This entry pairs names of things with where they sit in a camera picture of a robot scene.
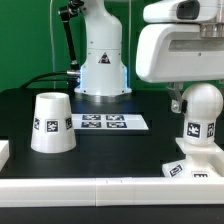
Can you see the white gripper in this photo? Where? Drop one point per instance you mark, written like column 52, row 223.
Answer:
column 176, row 53

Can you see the white fence bar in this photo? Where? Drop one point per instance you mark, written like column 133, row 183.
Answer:
column 4, row 152
column 110, row 191

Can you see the white front fence bar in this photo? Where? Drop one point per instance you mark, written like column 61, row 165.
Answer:
column 110, row 191

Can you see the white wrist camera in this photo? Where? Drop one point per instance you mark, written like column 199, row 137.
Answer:
column 185, row 11

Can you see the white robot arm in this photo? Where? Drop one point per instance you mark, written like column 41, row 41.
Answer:
column 103, row 75

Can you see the white lamp shade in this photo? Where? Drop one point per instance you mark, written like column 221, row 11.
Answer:
column 52, row 124

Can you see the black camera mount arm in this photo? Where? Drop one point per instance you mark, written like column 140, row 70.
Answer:
column 66, row 13

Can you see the white left fence bar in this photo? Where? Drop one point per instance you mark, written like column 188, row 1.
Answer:
column 4, row 152

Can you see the white lamp bulb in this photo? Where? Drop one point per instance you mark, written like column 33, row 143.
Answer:
column 204, row 105

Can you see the white marker sheet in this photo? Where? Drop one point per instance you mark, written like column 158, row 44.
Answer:
column 109, row 121

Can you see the white lamp base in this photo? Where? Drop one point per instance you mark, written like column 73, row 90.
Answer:
column 199, row 162

